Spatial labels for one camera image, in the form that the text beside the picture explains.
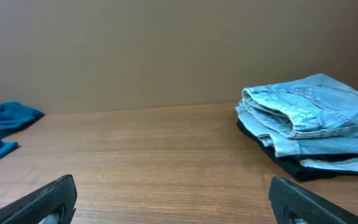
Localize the light blue folded jeans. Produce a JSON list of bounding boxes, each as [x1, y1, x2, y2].
[[236, 73, 358, 173]]

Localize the black folded garment under jeans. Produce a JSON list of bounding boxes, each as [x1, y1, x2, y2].
[[236, 119, 358, 182]]

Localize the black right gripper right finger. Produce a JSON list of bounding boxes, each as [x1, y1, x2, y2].
[[268, 176, 358, 224]]

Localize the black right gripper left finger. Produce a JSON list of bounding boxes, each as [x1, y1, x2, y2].
[[0, 174, 77, 224]]

